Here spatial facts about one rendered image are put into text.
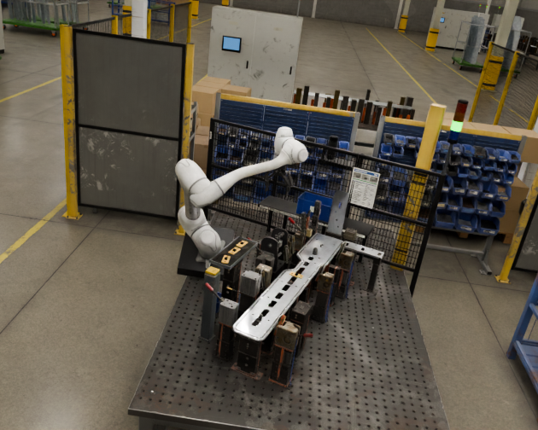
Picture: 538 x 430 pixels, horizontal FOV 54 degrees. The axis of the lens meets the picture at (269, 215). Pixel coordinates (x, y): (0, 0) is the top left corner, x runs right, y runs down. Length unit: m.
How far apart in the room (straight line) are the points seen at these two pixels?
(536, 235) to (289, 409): 3.91
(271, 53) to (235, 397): 7.88
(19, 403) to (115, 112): 2.94
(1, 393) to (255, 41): 7.58
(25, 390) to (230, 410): 1.67
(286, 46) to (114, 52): 5.02
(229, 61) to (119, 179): 4.85
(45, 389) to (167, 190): 2.56
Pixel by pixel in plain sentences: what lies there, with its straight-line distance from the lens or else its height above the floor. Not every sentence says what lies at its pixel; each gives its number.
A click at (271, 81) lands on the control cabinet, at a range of 10.12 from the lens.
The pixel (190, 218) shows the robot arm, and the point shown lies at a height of 1.15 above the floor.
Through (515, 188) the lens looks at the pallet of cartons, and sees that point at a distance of 6.96.
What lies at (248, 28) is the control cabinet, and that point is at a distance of 10.04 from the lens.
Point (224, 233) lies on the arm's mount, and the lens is 3.85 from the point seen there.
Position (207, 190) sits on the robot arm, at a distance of 3.07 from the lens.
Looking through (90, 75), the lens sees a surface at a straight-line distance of 5.65.
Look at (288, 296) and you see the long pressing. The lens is 3.14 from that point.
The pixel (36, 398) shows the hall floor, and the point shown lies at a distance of 3.97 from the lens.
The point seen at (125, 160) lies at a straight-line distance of 5.75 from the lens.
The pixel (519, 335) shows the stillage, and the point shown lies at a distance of 4.93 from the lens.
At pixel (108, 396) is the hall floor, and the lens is 3.92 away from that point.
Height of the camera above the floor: 2.70
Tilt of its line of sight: 24 degrees down
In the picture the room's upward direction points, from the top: 8 degrees clockwise
